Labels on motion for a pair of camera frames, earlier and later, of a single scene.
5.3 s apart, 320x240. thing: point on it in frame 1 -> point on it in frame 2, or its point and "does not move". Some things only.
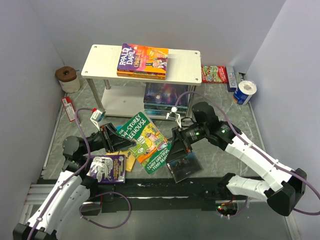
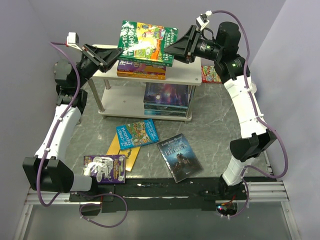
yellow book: (130, 159) does not move
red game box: (214, 74) does not move
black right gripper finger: (177, 155) -> (185, 57)
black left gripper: (113, 141) -> (103, 58)
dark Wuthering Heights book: (185, 167) does not move
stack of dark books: (160, 98) does not move
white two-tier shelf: (120, 95) does not move
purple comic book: (107, 169) does not move
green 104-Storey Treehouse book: (152, 147) -> (146, 43)
